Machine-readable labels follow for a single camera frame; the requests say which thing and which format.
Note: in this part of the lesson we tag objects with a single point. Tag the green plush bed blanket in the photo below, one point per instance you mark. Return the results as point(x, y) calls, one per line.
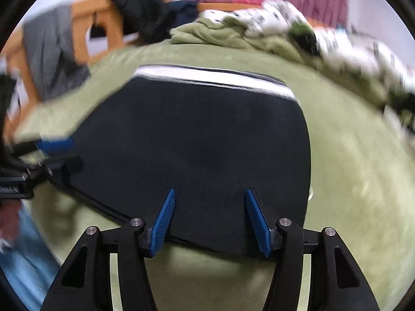
point(362, 178)

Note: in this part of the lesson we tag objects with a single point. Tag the grey jeans on bed rail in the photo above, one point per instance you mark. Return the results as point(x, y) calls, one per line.
point(49, 49)

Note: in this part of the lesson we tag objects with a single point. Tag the navy blue garment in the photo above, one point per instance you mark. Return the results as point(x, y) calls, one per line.
point(184, 11)

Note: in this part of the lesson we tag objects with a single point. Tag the wooden bed frame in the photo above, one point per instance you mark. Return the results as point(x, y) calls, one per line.
point(85, 13)

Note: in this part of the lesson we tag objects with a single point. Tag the black jacket on bed rail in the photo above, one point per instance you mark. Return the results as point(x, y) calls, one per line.
point(151, 19)

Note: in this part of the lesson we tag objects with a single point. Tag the black sweatpants with white stripe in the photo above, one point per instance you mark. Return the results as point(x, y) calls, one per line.
point(208, 134)

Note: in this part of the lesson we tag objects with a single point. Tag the white floral quilt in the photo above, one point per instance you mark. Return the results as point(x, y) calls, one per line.
point(340, 50)

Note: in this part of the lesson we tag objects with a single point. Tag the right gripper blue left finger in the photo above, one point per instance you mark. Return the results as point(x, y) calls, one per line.
point(83, 281)

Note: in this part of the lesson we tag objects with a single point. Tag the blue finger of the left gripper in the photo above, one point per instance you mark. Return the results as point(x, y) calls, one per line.
point(48, 147)

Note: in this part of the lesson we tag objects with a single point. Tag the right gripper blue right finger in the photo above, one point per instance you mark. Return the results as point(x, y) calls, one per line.
point(336, 281)

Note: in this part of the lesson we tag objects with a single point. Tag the person's left hand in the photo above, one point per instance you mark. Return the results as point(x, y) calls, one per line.
point(9, 219)

